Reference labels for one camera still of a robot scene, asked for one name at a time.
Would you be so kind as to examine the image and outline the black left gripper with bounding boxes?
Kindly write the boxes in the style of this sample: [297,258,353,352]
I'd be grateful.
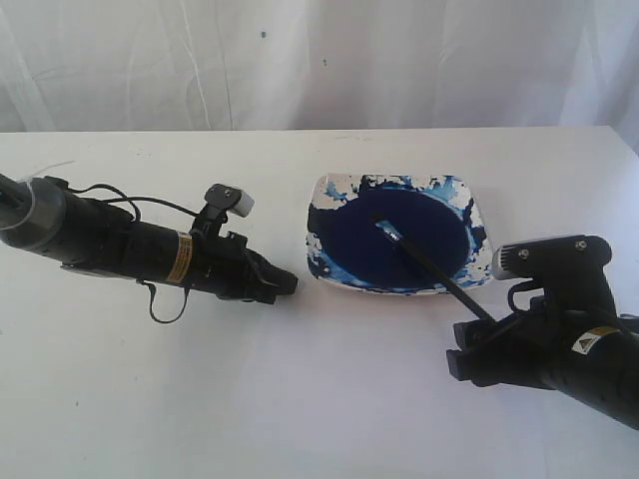
[187,230,299,304]

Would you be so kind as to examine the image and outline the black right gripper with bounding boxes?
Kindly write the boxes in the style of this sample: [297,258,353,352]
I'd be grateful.
[446,297,579,389]

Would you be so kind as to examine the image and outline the black paintbrush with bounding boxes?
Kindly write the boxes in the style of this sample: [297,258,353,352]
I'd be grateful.
[369,214,495,323]

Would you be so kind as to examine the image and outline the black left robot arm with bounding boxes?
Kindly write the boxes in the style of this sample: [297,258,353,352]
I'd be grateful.
[1,177,298,304]

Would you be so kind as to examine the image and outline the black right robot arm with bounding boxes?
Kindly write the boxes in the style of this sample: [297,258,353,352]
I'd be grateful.
[445,296,638,429]

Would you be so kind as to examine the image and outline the square white plate blue paint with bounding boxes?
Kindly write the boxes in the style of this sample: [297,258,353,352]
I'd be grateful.
[306,173,493,295]

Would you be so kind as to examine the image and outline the white backdrop sheet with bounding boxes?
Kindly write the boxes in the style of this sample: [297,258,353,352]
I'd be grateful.
[1,1,638,143]

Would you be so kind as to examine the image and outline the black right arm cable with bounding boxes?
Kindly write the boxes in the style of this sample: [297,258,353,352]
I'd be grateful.
[507,281,639,335]

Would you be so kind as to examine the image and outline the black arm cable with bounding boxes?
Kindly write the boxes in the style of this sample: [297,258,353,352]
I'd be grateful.
[69,184,211,324]
[507,281,639,335]

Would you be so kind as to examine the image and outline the left wrist camera white front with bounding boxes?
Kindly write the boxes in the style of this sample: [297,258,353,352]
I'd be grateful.
[194,184,255,235]

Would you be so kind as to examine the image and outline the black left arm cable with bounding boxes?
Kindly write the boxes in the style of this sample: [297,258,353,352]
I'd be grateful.
[69,184,211,324]

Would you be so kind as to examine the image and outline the right wrist camera grey front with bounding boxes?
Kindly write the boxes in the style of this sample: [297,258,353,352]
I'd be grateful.
[492,235,617,314]

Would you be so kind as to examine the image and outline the white cable tie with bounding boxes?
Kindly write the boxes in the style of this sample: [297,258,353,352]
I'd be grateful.
[18,160,75,183]

